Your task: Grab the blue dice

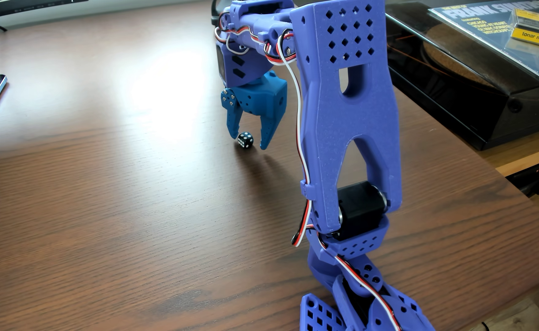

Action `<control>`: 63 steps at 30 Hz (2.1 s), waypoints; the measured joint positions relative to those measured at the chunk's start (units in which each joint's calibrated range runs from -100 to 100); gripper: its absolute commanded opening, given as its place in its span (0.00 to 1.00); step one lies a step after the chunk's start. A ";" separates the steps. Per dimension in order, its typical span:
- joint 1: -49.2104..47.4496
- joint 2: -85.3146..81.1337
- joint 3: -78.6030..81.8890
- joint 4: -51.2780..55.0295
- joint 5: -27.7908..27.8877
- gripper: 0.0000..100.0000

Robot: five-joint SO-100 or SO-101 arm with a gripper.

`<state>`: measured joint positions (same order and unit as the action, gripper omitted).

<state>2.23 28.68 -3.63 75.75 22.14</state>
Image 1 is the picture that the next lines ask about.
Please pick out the dark blue dice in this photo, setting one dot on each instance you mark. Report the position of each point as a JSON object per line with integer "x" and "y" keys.
{"x": 245, "y": 140}

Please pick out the purple robot arm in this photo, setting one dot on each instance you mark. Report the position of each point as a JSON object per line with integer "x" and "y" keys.
{"x": 347, "y": 115}

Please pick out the yellow labelled brush box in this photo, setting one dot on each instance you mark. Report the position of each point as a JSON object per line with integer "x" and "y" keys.
{"x": 538, "y": 32}

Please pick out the black turntable with dust cover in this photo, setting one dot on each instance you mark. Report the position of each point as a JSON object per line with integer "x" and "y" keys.
{"x": 481, "y": 101}

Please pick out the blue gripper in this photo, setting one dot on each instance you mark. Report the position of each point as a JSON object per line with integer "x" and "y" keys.
{"x": 261, "y": 99}

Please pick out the wooden shelf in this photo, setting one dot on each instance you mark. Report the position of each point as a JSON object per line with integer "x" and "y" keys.
{"x": 526, "y": 156}

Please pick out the black plastic stand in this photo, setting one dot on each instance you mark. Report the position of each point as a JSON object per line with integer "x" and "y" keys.
{"x": 214, "y": 11}

